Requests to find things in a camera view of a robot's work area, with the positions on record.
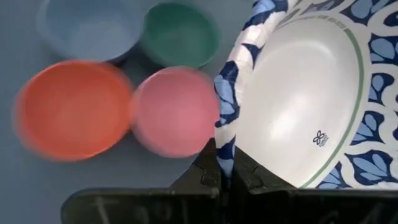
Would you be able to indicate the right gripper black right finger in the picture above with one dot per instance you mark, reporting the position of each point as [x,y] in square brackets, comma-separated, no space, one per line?
[280,205]

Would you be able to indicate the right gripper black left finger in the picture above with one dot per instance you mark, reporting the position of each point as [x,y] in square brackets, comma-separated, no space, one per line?
[174,205]

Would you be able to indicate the pink plastic bowl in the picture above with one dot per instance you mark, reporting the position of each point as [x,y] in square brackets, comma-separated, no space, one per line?
[174,112]

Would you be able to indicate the blue patterned paper bowl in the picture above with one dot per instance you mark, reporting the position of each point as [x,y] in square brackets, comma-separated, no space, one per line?
[298,93]

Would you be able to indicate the red plastic bowl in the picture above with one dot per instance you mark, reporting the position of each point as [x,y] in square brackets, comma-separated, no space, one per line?
[73,110]

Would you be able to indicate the green plastic bowl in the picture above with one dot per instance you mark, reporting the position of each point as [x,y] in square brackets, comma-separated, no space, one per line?
[180,34]

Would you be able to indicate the blue plastic bowl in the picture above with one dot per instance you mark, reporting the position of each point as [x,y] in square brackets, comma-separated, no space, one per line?
[90,29]

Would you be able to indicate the blue-grey table mat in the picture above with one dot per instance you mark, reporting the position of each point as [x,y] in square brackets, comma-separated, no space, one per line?
[31,189]

